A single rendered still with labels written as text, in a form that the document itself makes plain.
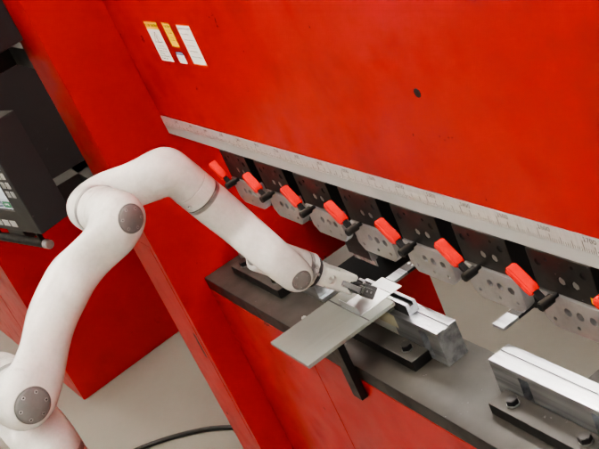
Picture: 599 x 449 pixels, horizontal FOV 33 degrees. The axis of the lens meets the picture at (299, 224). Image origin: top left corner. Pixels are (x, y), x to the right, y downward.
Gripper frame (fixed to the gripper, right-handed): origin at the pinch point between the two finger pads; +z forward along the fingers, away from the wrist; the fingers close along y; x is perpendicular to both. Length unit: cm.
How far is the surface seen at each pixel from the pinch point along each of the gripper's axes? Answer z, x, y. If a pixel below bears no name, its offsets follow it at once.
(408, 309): 5.9, 0.4, -11.9
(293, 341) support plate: -10.1, 17.5, 4.2
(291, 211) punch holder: -13.2, -11.2, 21.2
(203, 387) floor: 74, 73, 177
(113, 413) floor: 51, 100, 203
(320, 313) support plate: -3.4, 9.5, 7.6
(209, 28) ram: -51, -44, 21
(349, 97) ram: -42, -36, -30
